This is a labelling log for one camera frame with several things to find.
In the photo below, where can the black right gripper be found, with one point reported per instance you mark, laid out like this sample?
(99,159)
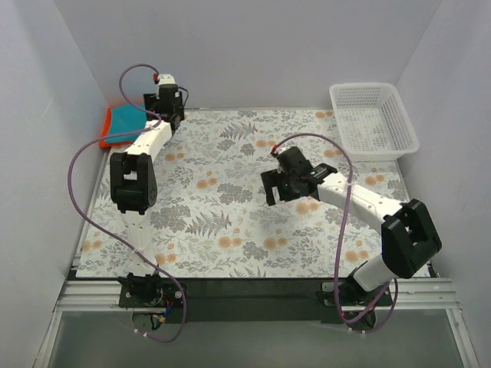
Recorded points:
(281,188)

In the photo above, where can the teal t shirt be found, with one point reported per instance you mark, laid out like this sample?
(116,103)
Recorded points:
(139,120)

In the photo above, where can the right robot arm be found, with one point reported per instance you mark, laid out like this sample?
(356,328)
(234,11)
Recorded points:
(409,238)

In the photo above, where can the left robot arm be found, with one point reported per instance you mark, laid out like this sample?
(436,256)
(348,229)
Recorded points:
(133,183)

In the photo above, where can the floral patterned table mat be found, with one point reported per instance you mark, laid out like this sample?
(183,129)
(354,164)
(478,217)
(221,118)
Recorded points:
(211,219)

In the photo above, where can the folded orange t shirt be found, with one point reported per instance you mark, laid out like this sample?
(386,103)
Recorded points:
(118,120)

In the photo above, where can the white plastic basket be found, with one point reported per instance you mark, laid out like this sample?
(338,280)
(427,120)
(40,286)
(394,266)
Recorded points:
(372,121)

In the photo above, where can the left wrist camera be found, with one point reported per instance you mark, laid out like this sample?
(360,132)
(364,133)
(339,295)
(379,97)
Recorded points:
(168,98)

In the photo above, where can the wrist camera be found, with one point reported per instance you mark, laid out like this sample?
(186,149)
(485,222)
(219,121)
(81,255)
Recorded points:
(293,162)
(168,98)

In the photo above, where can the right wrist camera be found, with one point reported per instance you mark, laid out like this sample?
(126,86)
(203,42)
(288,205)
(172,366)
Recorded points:
(293,162)

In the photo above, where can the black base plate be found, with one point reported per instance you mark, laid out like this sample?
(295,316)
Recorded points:
(230,299)

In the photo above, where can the aluminium frame rail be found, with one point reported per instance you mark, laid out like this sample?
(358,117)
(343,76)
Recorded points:
(89,296)

